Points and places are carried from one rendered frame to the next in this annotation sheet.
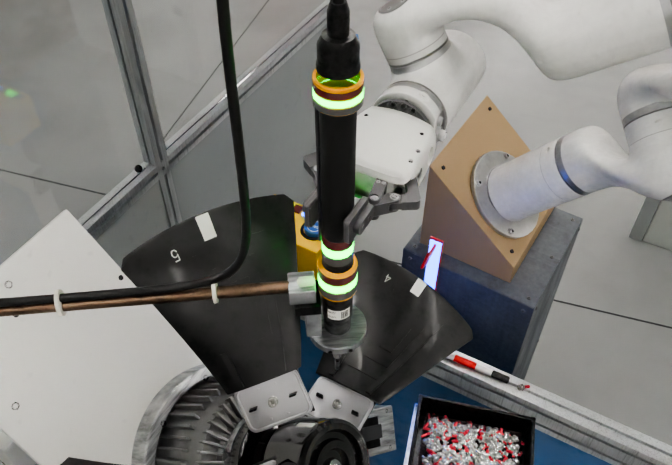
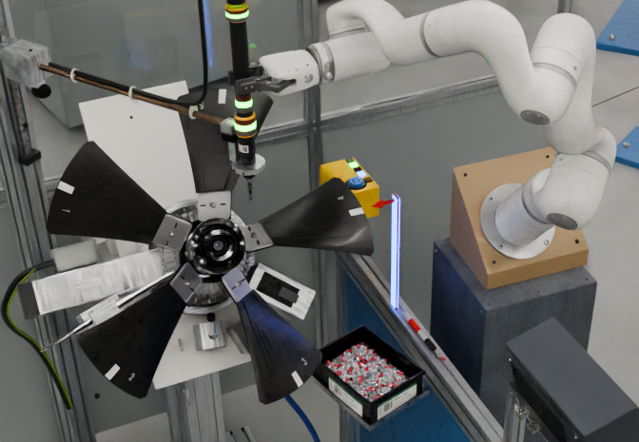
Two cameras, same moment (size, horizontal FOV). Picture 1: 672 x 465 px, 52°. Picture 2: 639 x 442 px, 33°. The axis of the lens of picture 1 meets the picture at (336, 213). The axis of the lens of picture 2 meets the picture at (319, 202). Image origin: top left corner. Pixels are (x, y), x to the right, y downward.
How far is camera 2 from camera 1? 171 cm
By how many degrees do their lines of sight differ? 32
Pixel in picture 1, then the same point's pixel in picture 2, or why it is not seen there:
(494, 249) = (479, 253)
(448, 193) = (460, 195)
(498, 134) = not seen: hidden behind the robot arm
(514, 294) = (481, 297)
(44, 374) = (128, 153)
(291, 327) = not seen: hidden behind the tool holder
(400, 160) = (283, 69)
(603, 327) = not seen: outside the picture
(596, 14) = (400, 27)
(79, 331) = (157, 144)
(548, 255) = (537, 289)
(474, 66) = (375, 51)
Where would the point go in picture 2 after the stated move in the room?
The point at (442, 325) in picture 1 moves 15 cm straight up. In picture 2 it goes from (352, 236) to (352, 179)
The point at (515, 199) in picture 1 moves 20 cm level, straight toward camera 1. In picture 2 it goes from (503, 216) to (435, 244)
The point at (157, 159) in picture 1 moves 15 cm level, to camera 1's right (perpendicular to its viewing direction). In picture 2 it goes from (310, 118) to (352, 133)
